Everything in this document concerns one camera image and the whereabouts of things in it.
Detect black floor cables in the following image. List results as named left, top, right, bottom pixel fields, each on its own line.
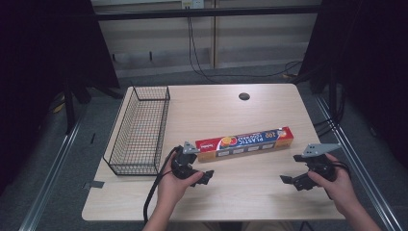
left=312, top=92, right=345, bottom=139

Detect black wire basket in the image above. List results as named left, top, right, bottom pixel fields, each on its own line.
left=102, top=85, right=171, bottom=177

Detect person's left hand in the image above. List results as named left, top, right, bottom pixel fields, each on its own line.
left=156, top=153, right=205, bottom=210

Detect person's right hand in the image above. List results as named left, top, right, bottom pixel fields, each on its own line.
left=307, top=153, right=354, bottom=217

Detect black wall cable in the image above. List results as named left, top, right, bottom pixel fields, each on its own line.
left=187, top=16, right=304, bottom=85

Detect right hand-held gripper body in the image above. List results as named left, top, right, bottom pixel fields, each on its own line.
left=291, top=142, right=342, bottom=193

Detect metal floor rail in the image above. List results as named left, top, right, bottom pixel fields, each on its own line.
left=315, top=95, right=403, bottom=231
left=18, top=116, right=85, bottom=231

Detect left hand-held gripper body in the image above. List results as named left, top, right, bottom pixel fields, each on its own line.
left=170, top=141, right=201, bottom=180

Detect red blue plastic wrap box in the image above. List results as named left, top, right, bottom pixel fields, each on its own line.
left=194, top=126, right=294, bottom=164

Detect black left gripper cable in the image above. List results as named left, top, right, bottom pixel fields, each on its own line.
left=142, top=145, right=183, bottom=224

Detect dark curtain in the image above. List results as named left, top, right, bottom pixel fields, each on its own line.
left=0, top=0, right=121, bottom=196
left=296, top=0, right=408, bottom=167

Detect grey tape piece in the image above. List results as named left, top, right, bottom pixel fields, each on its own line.
left=82, top=180, right=106, bottom=191

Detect black metal stand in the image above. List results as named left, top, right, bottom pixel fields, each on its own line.
left=63, top=76, right=77, bottom=135

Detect black horizontal metal bar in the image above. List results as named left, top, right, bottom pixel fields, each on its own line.
left=95, top=5, right=322, bottom=22

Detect white wall power outlet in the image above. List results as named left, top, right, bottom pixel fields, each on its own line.
left=181, top=0, right=206, bottom=10

